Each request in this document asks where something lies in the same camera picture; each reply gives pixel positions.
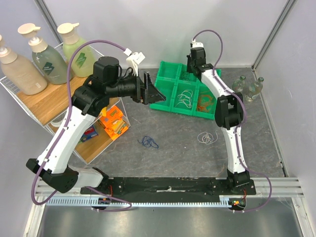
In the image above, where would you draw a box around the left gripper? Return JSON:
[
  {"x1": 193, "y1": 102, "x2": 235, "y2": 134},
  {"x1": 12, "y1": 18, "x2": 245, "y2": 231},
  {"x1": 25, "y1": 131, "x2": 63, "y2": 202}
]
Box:
[{"x1": 107, "y1": 70, "x2": 166, "y2": 105}]

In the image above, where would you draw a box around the white cable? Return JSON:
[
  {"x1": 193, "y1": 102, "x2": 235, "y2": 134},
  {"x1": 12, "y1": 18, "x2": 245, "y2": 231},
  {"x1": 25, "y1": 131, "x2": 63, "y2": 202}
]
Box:
[
  {"x1": 175, "y1": 89, "x2": 194, "y2": 109},
  {"x1": 197, "y1": 130, "x2": 219, "y2": 145}
]

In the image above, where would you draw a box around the dark blue cable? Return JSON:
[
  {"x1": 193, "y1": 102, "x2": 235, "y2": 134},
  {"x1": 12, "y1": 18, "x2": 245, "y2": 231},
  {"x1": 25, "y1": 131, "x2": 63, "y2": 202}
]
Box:
[{"x1": 137, "y1": 135, "x2": 159, "y2": 149}]

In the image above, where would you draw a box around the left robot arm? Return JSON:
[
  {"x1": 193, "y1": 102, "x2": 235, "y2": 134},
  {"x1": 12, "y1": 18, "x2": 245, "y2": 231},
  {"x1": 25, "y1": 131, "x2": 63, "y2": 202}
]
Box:
[{"x1": 26, "y1": 56, "x2": 166, "y2": 194}]

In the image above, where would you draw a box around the green compartment bin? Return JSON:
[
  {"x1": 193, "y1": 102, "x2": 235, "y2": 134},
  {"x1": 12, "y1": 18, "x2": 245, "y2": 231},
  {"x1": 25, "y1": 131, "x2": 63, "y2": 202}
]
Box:
[{"x1": 150, "y1": 61, "x2": 217, "y2": 120}]

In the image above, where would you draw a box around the orange snack box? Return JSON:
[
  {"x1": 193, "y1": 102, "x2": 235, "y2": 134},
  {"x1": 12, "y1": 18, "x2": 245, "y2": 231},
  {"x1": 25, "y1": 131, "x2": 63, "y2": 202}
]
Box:
[{"x1": 99, "y1": 106, "x2": 129, "y2": 141}]

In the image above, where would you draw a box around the yellow candy bag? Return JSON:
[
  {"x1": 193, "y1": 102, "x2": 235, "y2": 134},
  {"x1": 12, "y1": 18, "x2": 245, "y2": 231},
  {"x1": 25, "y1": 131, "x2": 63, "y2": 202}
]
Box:
[{"x1": 100, "y1": 107, "x2": 107, "y2": 117}]

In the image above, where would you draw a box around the right clear glass bottle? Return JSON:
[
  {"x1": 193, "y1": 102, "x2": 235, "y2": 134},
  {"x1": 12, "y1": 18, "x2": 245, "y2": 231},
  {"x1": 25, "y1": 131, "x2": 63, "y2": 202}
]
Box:
[{"x1": 243, "y1": 77, "x2": 264, "y2": 102}]

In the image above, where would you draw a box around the blue snack box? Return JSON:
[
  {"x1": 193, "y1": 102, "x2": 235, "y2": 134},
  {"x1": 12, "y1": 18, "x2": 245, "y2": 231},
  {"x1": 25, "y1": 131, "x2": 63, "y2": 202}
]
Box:
[{"x1": 78, "y1": 125, "x2": 98, "y2": 144}]

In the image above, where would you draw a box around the light green pump bottle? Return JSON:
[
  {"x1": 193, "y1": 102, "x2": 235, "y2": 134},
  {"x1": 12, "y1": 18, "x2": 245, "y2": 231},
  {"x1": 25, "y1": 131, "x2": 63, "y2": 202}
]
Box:
[{"x1": 57, "y1": 22, "x2": 97, "y2": 78}]

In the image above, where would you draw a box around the dark green pump bottle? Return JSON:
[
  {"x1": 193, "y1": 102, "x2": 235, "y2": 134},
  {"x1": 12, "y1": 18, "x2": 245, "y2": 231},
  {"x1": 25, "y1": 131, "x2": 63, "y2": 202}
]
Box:
[{"x1": 18, "y1": 23, "x2": 68, "y2": 85}]

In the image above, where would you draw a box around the beige pump bottle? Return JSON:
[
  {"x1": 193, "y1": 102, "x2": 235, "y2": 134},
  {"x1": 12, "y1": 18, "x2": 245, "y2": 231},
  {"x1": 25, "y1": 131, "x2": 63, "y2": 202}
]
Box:
[{"x1": 0, "y1": 38, "x2": 48, "y2": 95}]

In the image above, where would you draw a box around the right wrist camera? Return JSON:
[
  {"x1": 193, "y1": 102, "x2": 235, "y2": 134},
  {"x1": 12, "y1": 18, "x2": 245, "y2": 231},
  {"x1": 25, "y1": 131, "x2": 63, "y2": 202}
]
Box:
[{"x1": 190, "y1": 39, "x2": 204, "y2": 48}]

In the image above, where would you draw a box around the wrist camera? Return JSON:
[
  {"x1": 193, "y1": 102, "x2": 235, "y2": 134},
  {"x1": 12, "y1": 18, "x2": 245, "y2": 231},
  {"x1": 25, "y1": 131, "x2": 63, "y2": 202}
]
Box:
[
  {"x1": 190, "y1": 39, "x2": 204, "y2": 48},
  {"x1": 124, "y1": 48, "x2": 146, "y2": 76}
]

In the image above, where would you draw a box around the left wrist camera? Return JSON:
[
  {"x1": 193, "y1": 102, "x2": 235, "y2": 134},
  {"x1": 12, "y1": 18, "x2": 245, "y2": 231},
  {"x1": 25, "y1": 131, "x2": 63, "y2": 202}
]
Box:
[{"x1": 124, "y1": 48, "x2": 146, "y2": 76}]

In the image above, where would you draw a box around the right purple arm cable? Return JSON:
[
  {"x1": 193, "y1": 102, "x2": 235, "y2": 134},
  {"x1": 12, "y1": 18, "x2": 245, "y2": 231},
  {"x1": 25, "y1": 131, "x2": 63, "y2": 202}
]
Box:
[{"x1": 191, "y1": 29, "x2": 273, "y2": 213}]

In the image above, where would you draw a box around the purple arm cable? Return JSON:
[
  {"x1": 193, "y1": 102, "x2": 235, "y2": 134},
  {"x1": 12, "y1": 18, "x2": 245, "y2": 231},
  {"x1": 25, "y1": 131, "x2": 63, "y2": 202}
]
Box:
[
  {"x1": 30, "y1": 39, "x2": 132, "y2": 213},
  {"x1": 191, "y1": 29, "x2": 273, "y2": 213}
]

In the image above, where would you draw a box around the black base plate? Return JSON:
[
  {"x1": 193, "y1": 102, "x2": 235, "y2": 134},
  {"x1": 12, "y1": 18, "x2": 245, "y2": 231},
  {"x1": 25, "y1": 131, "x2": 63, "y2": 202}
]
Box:
[{"x1": 80, "y1": 176, "x2": 257, "y2": 202}]

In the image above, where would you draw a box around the grey slotted cable duct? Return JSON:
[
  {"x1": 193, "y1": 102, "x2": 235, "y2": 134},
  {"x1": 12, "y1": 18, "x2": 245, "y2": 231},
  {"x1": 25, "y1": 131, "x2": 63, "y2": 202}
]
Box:
[{"x1": 46, "y1": 196, "x2": 236, "y2": 207}]

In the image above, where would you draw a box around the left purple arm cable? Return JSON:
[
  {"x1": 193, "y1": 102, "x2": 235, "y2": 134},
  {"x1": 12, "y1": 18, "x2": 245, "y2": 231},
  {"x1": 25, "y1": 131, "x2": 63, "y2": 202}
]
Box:
[{"x1": 30, "y1": 39, "x2": 132, "y2": 213}]

